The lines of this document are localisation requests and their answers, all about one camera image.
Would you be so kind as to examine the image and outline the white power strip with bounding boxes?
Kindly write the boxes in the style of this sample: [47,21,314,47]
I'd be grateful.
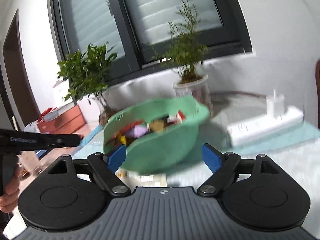
[226,106,304,147]

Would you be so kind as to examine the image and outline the dark wooden door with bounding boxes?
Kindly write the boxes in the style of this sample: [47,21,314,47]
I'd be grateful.
[1,11,40,131]

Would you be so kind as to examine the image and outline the patterned drinking glass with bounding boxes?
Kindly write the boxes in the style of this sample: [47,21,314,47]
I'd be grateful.
[19,151,43,179]

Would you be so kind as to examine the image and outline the dark wooden chair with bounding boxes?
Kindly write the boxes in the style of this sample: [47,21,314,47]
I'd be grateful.
[315,60,320,128]

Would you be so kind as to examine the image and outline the leafy plant in glass vase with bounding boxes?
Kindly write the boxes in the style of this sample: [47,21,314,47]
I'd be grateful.
[57,42,118,125]

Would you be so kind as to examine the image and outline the snacks inside bowl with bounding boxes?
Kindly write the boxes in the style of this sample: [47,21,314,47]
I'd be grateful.
[105,110,186,146]

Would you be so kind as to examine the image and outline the white USB charger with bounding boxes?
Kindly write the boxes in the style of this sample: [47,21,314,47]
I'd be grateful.
[266,89,285,118]

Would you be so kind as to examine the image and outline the dark framed window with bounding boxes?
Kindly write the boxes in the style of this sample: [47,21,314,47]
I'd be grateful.
[48,0,252,85]

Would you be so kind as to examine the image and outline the orange storage boxes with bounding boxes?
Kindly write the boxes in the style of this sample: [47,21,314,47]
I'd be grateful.
[37,105,86,134]

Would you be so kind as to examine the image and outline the person's left hand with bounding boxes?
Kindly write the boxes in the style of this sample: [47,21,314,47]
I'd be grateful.
[0,165,20,213]

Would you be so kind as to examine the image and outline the gold snack pouch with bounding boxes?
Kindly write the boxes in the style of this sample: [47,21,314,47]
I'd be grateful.
[116,168,167,190]

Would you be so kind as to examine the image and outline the feathery plant in white pot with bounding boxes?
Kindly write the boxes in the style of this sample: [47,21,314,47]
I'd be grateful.
[154,0,214,116]

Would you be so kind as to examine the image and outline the green plastic snack bowl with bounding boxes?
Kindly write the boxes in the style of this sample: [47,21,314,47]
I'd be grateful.
[103,96,210,174]

